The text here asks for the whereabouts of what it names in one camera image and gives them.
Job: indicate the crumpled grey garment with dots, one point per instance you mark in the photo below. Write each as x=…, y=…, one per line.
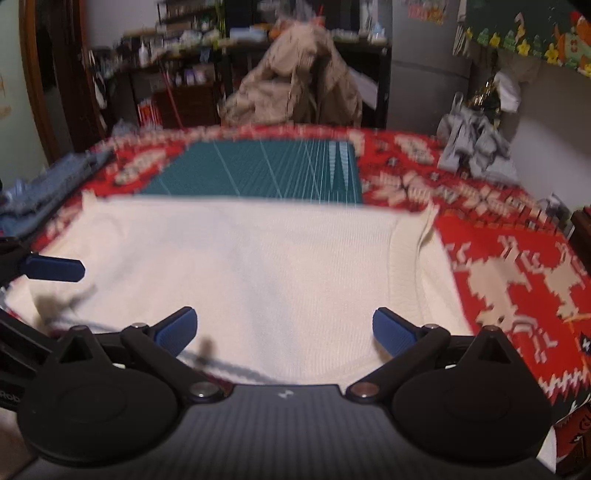
x=475, y=143

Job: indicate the brown wooden furniture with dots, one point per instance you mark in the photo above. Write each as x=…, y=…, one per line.
x=581, y=235

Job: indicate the brown wooden drawer cabinet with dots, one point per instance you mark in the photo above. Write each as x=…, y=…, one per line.
x=194, y=106

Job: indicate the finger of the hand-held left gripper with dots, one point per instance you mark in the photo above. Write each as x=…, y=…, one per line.
x=55, y=269

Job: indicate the beige jacket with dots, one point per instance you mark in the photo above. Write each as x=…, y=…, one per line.
x=295, y=78

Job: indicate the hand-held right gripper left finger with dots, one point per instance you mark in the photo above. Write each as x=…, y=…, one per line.
x=175, y=332

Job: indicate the white plastic bottle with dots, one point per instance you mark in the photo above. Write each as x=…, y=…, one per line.
x=144, y=54

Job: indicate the white knit V-neck sweater vest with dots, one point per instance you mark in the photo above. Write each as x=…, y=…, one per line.
x=277, y=277

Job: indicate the green cutting mat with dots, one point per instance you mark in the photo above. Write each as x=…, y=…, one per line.
x=254, y=170

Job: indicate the colourful fridge magnets cluster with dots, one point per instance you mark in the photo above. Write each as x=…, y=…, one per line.
x=427, y=11

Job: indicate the gold wall decal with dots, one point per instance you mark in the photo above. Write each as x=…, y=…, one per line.
x=4, y=97

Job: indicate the wooden door frame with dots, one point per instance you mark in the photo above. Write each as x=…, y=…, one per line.
x=41, y=92

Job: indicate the grey refrigerator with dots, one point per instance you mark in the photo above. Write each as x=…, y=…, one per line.
x=425, y=83

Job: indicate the green Christmas wall hanging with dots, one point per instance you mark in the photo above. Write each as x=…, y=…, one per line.
x=531, y=23

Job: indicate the folded blue jeans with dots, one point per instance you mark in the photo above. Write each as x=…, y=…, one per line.
x=55, y=180

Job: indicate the cluttered dark desk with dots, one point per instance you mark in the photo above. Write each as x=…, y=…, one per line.
x=240, y=55

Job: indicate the white curtain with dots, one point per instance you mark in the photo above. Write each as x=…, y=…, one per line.
x=464, y=41

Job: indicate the red patterned blanket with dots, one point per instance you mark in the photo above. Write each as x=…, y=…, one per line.
x=508, y=258

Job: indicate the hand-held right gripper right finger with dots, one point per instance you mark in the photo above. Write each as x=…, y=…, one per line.
x=395, y=332

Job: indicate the red and white carton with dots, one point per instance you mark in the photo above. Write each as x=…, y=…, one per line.
x=150, y=113

